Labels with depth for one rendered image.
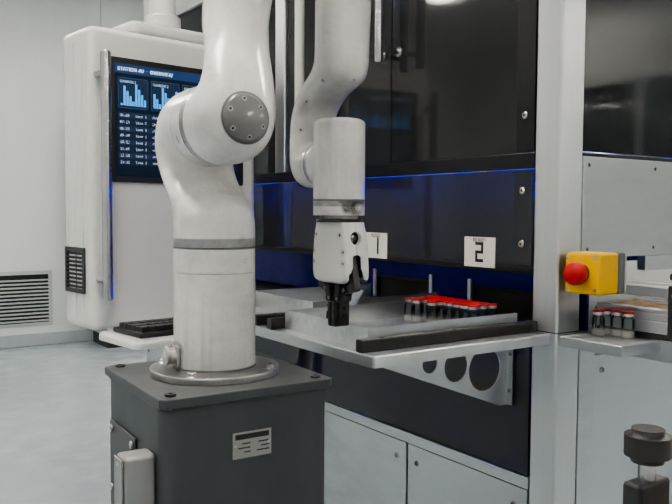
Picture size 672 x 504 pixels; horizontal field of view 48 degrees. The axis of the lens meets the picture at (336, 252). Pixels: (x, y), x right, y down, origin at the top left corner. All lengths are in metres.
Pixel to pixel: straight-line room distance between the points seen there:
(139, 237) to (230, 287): 0.95
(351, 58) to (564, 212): 0.48
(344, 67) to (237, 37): 0.20
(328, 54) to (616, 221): 0.65
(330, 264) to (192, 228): 0.25
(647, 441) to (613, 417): 1.23
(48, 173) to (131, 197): 4.67
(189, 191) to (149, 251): 0.92
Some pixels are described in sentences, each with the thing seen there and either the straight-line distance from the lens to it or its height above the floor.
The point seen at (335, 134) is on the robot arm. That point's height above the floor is 1.22.
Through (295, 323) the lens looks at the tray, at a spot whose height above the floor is 0.89.
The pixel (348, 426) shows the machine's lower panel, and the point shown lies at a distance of 1.97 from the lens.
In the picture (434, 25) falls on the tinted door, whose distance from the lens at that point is 1.71.
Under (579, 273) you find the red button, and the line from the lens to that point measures 1.35.
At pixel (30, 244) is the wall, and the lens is 6.62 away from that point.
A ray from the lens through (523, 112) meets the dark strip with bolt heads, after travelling 1.48.
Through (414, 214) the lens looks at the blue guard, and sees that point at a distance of 1.70.
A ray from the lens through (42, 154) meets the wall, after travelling 6.66.
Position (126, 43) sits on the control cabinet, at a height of 1.52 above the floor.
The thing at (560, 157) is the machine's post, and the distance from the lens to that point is 1.42.
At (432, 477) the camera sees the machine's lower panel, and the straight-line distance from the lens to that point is 1.74.
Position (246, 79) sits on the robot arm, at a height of 1.28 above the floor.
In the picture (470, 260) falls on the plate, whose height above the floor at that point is 1.00.
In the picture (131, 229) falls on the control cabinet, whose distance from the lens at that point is 2.01.
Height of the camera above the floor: 1.10
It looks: 3 degrees down
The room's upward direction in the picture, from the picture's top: straight up
